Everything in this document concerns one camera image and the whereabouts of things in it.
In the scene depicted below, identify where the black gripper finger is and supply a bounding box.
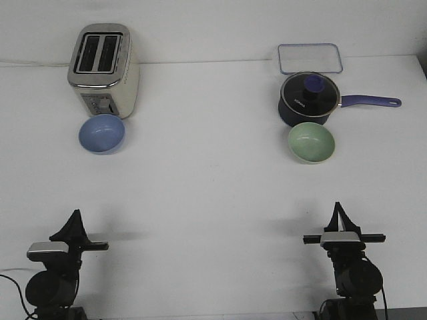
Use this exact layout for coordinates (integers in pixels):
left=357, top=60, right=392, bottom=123
left=58, top=209, right=87, bottom=237
left=327, top=201, right=356, bottom=232

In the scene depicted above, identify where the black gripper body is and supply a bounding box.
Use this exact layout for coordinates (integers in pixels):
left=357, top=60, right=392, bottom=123
left=303, top=231, right=386, bottom=257
left=49, top=235, right=109, bottom=267

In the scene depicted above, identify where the green bowl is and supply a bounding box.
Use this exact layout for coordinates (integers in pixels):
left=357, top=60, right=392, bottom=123
left=288, top=122, right=336, bottom=164

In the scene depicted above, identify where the blue bowl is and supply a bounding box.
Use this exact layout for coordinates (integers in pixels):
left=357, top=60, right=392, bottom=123
left=77, top=114, right=126, bottom=155

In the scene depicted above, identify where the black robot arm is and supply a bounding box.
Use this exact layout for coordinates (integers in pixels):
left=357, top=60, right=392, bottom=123
left=303, top=201, right=386, bottom=319
left=25, top=209, right=109, bottom=319

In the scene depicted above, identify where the dark blue saucepan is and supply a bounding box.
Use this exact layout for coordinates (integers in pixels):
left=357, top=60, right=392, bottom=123
left=278, top=91, right=402, bottom=127

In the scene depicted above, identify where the glass pot lid blue knob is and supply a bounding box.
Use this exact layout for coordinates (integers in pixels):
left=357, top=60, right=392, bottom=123
left=281, top=72, right=340, bottom=117

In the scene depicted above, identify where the silver cream two-slot toaster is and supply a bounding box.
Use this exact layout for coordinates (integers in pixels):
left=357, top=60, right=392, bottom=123
left=67, top=23, right=140, bottom=119

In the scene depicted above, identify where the clear rectangular container lid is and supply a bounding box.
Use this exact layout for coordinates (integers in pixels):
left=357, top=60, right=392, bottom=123
left=277, top=43, right=344, bottom=75

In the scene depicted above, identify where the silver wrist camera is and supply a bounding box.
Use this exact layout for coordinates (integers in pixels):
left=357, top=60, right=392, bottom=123
left=27, top=241, right=69, bottom=262
left=320, top=231, right=361, bottom=249

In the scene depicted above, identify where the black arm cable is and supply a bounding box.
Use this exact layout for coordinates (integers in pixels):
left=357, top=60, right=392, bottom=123
left=362, top=255, right=390, bottom=320
left=0, top=274, right=37, bottom=319

